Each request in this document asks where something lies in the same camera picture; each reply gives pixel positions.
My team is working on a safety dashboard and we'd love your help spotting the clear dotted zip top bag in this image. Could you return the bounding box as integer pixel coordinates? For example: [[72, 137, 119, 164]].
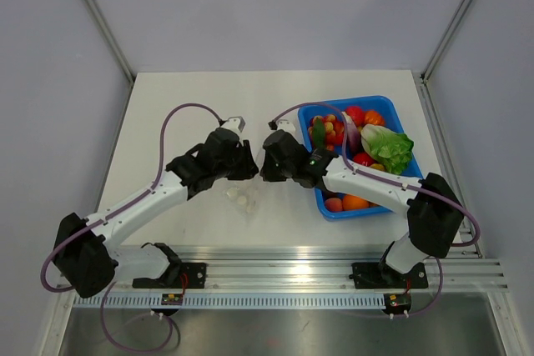
[[223, 180, 259, 215]]

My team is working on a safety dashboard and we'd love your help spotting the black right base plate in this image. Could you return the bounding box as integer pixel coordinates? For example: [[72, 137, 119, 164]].
[[349, 262, 429, 289]]

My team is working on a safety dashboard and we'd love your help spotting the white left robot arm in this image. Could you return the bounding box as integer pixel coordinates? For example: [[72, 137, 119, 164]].
[[52, 128, 259, 298]]

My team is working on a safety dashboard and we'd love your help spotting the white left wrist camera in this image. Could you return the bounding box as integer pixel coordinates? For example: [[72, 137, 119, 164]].
[[219, 116, 245, 135]]

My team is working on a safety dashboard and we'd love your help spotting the red apple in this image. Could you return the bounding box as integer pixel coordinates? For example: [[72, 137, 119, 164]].
[[345, 106, 365, 127]]

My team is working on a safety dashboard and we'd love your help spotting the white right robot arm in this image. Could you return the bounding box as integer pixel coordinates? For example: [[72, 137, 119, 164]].
[[260, 129, 464, 289]]

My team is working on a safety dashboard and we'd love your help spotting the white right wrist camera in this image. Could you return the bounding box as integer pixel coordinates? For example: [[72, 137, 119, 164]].
[[268, 119, 296, 134]]

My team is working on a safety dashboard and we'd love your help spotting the aluminium rail frame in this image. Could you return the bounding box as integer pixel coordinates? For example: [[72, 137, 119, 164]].
[[70, 246, 509, 310]]

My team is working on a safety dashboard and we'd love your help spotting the orange small pumpkin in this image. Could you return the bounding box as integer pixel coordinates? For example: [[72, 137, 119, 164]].
[[364, 110, 385, 126]]

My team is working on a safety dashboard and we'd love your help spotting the pink peach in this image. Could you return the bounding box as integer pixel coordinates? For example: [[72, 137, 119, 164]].
[[325, 198, 344, 213]]

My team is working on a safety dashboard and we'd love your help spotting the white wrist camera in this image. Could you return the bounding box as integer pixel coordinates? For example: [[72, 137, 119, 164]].
[[219, 116, 245, 135], [268, 119, 296, 134]]

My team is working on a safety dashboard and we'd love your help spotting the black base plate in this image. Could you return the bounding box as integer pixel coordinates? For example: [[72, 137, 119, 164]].
[[132, 262, 207, 289], [349, 262, 429, 289]]

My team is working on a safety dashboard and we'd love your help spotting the purple onion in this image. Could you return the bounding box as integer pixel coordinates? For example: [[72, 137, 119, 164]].
[[342, 112, 361, 154]]

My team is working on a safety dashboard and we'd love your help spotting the orange fruit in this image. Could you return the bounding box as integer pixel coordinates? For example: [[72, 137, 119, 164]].
[[342, 194, 370, 211]]

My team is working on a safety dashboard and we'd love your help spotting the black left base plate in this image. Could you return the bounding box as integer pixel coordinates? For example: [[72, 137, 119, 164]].
[[132, 262, 207, 289]]

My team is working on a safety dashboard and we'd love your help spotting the green lettuce head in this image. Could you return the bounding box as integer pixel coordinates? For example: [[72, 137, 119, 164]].
[[360, 124, 414, 175]]

